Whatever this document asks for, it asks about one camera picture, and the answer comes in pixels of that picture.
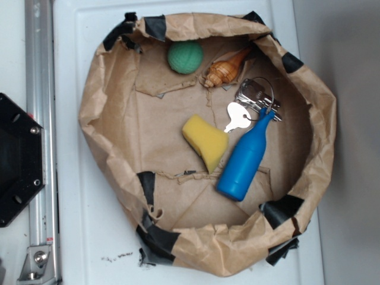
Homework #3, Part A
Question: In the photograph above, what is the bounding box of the blue plastic bottle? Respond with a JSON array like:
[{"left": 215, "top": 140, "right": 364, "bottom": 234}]
[{"left": 216, "top": 109, "right": 275, "bottom": 202}]

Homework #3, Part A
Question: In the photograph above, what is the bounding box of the aluminium frame rail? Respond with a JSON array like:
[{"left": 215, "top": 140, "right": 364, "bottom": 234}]
[{"left": 25, "top": 1, "right": 62, "bottom": 284}]

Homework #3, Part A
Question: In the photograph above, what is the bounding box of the silver key bunch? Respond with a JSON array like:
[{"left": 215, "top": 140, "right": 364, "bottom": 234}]
[{"left": 224, "top": 77, "right": 282, "bottom": 133}]

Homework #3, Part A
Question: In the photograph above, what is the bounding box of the metal corner bracket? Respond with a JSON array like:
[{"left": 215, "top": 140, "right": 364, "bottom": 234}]
[{"left": 17, "top": 245, "right": 55, "bottom": 284}]

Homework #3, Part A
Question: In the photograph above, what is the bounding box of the brown spiral seashell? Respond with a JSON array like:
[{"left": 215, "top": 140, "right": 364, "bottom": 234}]
[{"left": 203, "top": 47, "right": 252, "bottom": 88}]

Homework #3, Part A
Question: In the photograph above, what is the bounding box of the yellow sponge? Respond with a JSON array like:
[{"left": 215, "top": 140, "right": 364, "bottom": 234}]
[{"left": 182, "top": 114, "right": 229, "bottom": 174}]

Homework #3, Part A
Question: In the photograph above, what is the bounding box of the green round sponge ball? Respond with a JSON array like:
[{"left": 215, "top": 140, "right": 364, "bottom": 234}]
[{"left": 167, "top": 41, "right": 204, "bottom": 74}]

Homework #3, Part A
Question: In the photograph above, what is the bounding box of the white plastic tray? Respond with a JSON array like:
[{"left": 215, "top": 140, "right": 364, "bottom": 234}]
[{"left": 53, "top": 1, "right": 324, "bottom": 284}]

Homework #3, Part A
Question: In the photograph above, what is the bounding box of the black mounting plate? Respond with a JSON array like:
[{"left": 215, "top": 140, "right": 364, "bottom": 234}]
[{"left": 1, "top": 93, "right": 45, "bottom": 228}]

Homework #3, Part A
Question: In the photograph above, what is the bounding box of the brown paper bag basin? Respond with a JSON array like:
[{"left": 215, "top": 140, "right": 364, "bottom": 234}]
[{"left": 79, "top": 13, "right": 337, "bottom": 277}]

